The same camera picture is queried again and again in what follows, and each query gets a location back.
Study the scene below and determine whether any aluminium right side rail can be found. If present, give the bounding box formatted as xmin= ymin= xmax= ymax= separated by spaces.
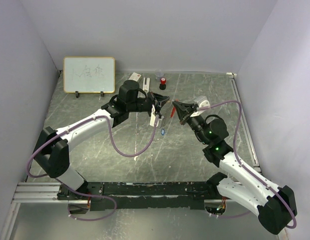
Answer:
xmin=226 ymin=72 xmax=262 ymax=175

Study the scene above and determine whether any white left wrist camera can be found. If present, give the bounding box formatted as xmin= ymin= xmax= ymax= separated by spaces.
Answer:
xmin=149 ymin=105 xmax=160 ymax=128

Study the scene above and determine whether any white board yellow frame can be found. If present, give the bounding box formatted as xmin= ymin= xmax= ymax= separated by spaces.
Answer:
xmin=63 ymin=56 xmax=115 ymax=94

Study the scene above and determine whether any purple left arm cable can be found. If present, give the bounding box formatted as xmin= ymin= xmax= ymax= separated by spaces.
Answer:
xmin=26 ymin=114 xmax=161 ymax=221

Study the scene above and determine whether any green white staples box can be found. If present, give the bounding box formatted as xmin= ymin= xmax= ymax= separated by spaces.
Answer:
xmin=129 ymin=72 xmax=141 ymax=82

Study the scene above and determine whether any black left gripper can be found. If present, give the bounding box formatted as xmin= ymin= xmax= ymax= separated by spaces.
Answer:
xmin=128 ymin=91 xmax=170 ymax=118

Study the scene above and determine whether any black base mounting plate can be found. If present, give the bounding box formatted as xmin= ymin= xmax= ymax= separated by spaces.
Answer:
xmin=57 ymin=181 xmax=222 ymax=211

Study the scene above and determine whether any aluminium front rail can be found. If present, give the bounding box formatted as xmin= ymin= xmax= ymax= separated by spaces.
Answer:
xmin=12 ymin=180 xmax=277 ymax=204

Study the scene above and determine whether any clear plastic cup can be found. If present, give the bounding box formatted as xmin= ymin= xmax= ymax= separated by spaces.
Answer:
xmin=155 ymin=69 xmax=164 ymax=81

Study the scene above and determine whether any white stapler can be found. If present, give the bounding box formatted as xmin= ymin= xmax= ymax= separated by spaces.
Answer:
xmin=142 ymin=77 xmax=150 ymax=93

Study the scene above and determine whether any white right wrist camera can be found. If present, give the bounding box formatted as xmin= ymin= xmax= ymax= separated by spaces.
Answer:
xmin=190 ymin=95 xmax=210 ymax=118

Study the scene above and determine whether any metal key organizer red handle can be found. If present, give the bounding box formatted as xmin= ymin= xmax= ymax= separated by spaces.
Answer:
xmin=161 ymin=102 xmax=174 ymax=128

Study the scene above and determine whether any aluminium rail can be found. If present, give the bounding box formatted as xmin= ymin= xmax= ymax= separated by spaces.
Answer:
xmin=12 ymin=180 xmax=277 ymax=204
xmin=226 ymin=72 xmax=262 ymax=175

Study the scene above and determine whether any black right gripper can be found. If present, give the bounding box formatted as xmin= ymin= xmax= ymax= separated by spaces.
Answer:
xmin=173 ymin=100 xmax=210 ymax=145

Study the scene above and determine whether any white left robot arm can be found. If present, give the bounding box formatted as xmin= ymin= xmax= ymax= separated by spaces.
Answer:
xmin=27 ymin=80 xmax=170 ymax=200

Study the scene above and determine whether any red black stamp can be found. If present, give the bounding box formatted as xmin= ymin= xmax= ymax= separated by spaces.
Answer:
xmin=159 ymin=77 xmax=167 ymax=90

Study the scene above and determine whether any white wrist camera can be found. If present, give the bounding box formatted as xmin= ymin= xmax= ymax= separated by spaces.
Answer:
xmin=149 ymin=105 xmax=160 ymax=128
xmin=190 ymin=95 xmax=210 ymax=118

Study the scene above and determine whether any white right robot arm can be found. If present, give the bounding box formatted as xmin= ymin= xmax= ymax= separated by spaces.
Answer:
xmin=173 ymin=101 xmax=297 ymax=235

